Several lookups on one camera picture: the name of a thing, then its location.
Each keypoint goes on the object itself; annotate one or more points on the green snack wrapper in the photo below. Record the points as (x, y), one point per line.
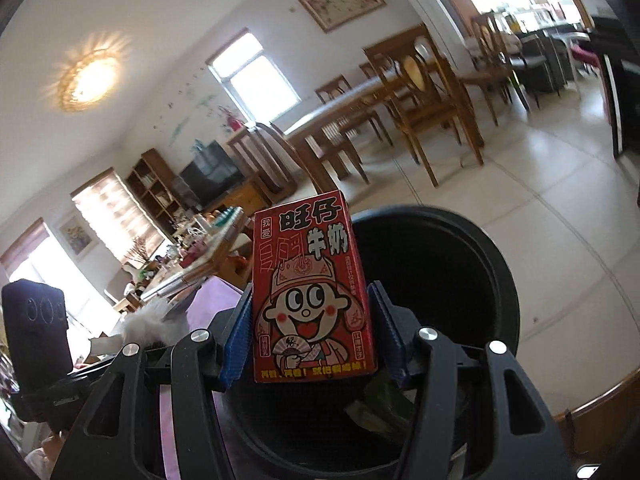
(380, 406)

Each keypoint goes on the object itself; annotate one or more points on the round ceiling lamp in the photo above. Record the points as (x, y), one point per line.
(88, 80)

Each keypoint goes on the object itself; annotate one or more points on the wooden dining chair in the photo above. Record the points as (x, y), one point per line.
(424, 92)
(311, 161)

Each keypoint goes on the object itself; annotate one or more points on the white standing air conditioner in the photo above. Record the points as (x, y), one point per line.
(443, 30)

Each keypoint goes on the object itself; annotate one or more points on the left wooden dining chair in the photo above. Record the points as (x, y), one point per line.
(311, 161)

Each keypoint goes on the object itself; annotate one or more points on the wooden coffee table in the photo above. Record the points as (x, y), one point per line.
(220, 257)

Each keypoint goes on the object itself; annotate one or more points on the front wooden dining chair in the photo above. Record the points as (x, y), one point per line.
(424, 92)

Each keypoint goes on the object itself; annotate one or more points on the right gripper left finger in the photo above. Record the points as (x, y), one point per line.
(117, 433)

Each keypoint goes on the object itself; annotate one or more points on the wooden bookshelf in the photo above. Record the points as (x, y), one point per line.
(150, 182)

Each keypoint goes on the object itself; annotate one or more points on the red snack box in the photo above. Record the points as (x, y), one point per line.
(310, 317)

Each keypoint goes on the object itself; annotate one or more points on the black round trash bin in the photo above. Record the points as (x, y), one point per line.
(432, 261)

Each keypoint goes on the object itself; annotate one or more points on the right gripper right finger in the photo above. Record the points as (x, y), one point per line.
(475, 400)

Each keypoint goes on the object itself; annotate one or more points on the small framed flower picture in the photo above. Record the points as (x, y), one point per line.
(75, 235)

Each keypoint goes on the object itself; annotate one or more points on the framed wall painting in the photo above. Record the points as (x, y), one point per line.
(332, 14)

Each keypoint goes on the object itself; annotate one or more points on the wooden tv cabinet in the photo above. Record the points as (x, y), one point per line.
(247, 195)

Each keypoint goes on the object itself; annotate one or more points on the tall wooden plant stand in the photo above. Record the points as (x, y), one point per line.
(261, 158)

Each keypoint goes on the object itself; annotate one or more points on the purple tablecloth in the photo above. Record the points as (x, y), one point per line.
(190, 433)

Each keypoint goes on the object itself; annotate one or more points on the white plastic mailer bag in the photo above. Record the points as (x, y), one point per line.
(158, 322)

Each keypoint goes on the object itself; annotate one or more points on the wooden dining table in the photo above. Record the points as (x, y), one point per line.
(359, 101)

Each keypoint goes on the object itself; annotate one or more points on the black flat television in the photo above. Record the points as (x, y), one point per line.
(211, 174)

